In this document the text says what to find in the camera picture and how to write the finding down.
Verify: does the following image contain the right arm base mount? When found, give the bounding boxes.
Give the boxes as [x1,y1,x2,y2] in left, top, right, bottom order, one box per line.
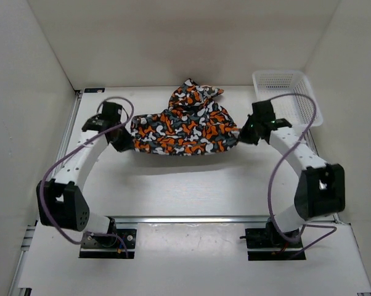
[239,222,306,261]

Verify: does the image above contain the aluminium frame rail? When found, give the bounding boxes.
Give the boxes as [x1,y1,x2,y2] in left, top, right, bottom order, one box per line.
[37,215,340,224]

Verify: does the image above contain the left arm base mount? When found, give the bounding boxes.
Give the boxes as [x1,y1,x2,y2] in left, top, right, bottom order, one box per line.
[79,228,137,260]

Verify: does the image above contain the small dark label sticker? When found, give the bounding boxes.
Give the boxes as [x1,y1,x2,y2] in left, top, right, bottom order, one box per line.
[83,88,105,93]

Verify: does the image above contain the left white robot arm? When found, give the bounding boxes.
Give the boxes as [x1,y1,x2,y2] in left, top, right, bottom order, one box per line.
[36,97,133,247]

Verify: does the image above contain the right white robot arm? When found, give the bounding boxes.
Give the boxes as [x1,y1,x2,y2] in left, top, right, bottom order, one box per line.
[239,101,346,247]

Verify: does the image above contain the orange camouflage shorts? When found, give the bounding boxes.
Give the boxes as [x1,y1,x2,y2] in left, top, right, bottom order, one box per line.
[130,78,240,156]

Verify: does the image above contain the white plastic basket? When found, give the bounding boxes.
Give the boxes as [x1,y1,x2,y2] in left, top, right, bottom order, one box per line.
[252,70,323,132]

